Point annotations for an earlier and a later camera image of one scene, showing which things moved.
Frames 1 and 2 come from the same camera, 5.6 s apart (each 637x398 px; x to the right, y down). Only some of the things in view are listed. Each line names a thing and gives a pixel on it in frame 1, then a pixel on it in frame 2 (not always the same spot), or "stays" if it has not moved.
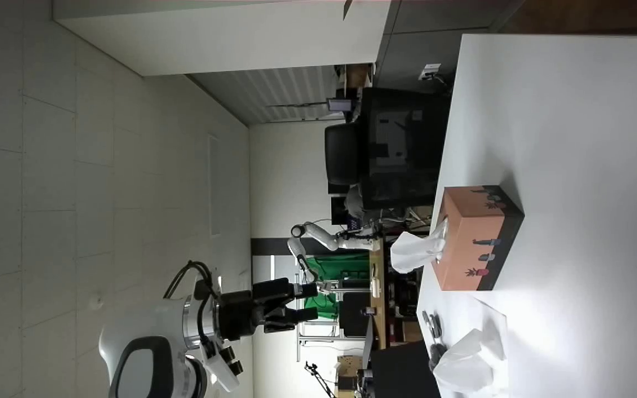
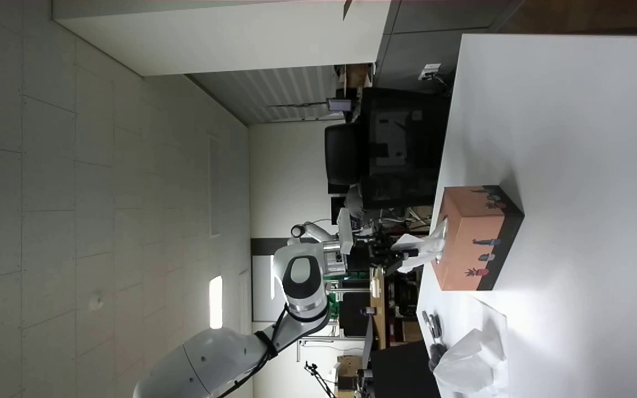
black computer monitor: [402, 140] stays
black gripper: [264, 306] -> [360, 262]
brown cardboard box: [480, 227] stays
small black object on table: [436, 348] stays
